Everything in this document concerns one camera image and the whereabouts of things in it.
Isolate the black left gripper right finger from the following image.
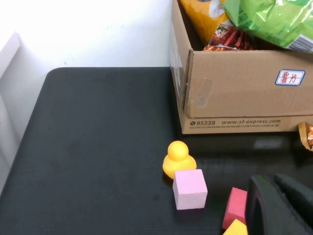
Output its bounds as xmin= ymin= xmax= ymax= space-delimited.
xmin=274 ymin=173 xmax=313 ymax=226

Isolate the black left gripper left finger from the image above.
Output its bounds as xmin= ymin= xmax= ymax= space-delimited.
xmin=246 ymin=175 xmax=313 ymax=235

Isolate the small orange black snack packet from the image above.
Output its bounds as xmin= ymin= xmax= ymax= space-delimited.
xmin=297 ymin=121 xmax=313 ymax=152

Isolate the yellow foam block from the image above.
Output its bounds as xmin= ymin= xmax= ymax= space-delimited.
xmin=222 ymin=218 xmax=249 ymax=235

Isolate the magenta foam cube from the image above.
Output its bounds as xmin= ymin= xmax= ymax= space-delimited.
xmin=222 ymin=187 xmax=249 ymax=231

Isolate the light pink foam cube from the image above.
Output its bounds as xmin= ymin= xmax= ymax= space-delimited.
xmin=172 ymin=168 xmax=208 ymax=211

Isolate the yellow rubber duck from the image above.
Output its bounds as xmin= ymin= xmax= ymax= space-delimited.
xmin=162 ymin=141 xmax=198 ymax=181

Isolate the white label on F2 box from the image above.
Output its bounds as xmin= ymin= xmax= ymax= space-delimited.
xmin=275 ymin=70 xmax=306 ymax=86

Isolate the cardboard box with F2 print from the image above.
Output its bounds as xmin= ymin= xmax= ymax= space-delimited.
xmin=169 ymin=0 xmax=313 ymax=135

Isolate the red Lay's chip bag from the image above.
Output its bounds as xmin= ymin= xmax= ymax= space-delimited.
xmin=202 ymin=23 xmax=256 ymax=51

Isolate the green Lay's chip bag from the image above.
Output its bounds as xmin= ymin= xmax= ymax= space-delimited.
xmin=220 ymin=0 xmax=313 ymax=53

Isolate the black table mat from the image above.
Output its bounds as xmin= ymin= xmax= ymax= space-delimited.
xmin=0 ymin=67 xmax=313 ymax=235

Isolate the yellow Lay's chip bag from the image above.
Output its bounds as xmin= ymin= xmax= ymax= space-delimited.
xmin=179 ymin=0 xmax=233 ymax=45

